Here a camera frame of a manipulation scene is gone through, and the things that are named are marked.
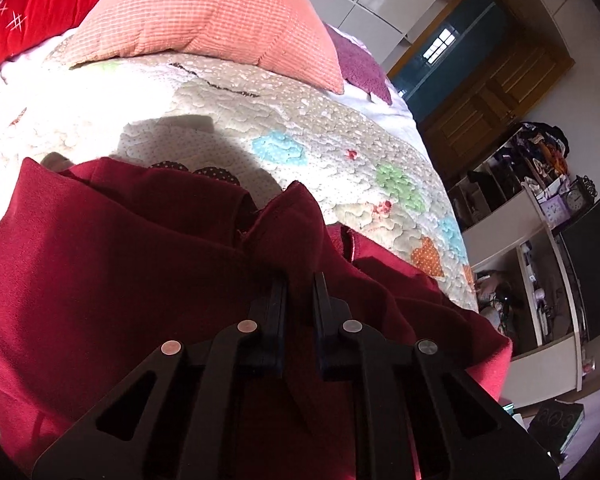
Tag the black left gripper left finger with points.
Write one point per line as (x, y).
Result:
(175, 415)

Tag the black alarm clock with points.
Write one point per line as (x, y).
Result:
(581, 194)

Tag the dark book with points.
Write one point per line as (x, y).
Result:
(555, 425)

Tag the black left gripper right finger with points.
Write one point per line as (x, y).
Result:
(416, 415)

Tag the patchwork heart quilt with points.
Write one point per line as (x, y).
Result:
(362, 160)

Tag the pink checked pillow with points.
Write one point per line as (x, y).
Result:
(285, 37)

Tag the purple towel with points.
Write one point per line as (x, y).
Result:
(358, 67)

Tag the dark red sweater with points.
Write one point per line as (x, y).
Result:
(103, 262)

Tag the white shelf unit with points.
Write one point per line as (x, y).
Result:
(536, 265)

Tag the wooden door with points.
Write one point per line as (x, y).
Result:
(473, 121)

